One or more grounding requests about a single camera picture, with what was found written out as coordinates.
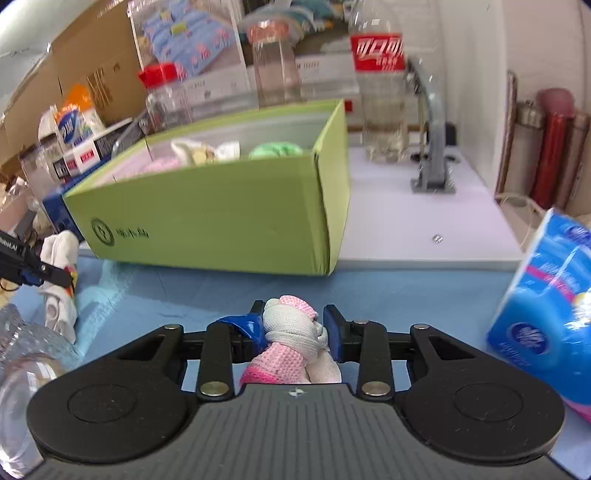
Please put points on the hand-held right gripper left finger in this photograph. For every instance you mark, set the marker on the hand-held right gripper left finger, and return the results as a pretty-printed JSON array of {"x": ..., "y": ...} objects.
[{"x": 249, "y": 325}]

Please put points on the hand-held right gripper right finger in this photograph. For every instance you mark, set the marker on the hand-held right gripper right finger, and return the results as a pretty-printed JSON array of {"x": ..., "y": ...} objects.
[{"x": 332, "y": 332}]

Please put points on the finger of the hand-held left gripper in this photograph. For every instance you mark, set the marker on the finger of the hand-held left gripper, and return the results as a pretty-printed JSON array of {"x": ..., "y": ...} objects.
[{"x": 46, "y": 271}]

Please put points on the white sock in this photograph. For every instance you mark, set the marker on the white sock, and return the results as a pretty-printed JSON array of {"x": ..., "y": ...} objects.
[{"x": 60, "y": 286}]

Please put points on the pink white knit socks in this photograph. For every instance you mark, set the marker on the pink white knit socks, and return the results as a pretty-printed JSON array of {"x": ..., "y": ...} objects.
[{"x": 291, "y": 337}]

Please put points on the green cardboard box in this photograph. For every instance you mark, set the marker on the green cardboard box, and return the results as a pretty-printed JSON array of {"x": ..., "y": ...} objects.
[{"x": 207, "y": 217}]

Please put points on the green cloth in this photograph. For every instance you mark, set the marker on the green cloth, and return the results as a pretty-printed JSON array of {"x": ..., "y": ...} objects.
[{"x": 276, "y": 150}]

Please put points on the cream white soft toy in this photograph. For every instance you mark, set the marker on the cream white soft toy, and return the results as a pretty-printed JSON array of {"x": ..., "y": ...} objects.
[{"x": 203, "y": 150}]

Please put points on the blue cardboard box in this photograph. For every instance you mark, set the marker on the blue cardboard box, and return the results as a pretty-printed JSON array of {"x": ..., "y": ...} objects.
[{"x": 60, "y": 212}]

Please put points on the light blue cloth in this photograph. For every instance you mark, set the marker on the light blue cloth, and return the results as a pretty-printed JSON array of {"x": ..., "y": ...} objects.
[{"x": 99, "y": 304}]

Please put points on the blue table mat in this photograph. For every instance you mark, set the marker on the blue table mat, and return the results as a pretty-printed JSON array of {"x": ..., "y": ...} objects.
[{"x": 392, "y": 304}]

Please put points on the black white small box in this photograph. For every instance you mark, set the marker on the black white small box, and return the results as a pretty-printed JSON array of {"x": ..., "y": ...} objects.
[{"x": 92, "y": 150}]

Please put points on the white platform board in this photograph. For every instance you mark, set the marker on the white platform board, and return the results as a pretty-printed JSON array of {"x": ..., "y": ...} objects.
[{"x": 415, "y": 230}]

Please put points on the blue white wipes bag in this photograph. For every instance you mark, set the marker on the blue white wipes bag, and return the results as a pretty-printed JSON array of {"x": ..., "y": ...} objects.
[{"x": 71, "y": 122}]

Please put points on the brown cardboard box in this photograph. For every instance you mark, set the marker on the brown cardboard box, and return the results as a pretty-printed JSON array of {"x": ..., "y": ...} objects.
[{"x": 69, "y": 64}]

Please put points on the clear red-lid jar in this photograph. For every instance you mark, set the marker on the clear red-lid jar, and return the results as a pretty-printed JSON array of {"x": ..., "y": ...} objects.
[{"x": 166, "y": 104}]

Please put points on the blue tissue pack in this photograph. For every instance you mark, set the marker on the blue tissue pack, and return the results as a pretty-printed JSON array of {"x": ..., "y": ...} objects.
[{"x": 545, "y": 314}]

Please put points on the clear red-label plastic bottle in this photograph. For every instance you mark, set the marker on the clear red-label plastic bottle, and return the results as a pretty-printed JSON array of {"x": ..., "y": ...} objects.
[{"x": 381, "y": 92}]

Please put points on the clear pink-capped glass bottle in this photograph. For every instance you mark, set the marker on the clear pink-capped glass bottle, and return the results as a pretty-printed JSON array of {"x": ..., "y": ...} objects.
[{"x": 277, "y": 69}]

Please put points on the steel black-lid thermos flask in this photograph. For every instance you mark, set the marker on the steel black-lid thermos flask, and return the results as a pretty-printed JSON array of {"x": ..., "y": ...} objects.
[{"x": 526, "y": 152}]

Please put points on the blue bedding picture package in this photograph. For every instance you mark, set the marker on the blue bedding picture package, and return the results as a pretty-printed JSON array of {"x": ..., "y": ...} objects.
[{"x": 189, "y": 41}]

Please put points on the red thermos flask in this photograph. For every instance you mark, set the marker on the red thermos flask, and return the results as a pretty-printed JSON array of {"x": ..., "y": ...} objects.
[{"x": 551, "y": 152}]

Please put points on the slim beige thermos flask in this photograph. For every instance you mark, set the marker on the slim beige thermos flask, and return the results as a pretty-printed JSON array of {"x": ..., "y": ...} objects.
[{"x": 577, "y": 161}]

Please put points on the teal bedding picture package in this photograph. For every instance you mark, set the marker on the teal bedding picture package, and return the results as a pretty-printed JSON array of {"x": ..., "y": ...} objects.
[{"x": 318, "y": 27}]

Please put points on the grey metal bracket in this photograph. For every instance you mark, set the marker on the grey metal bracket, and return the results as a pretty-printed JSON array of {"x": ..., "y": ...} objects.
[{"x": 431, "y": 138}]

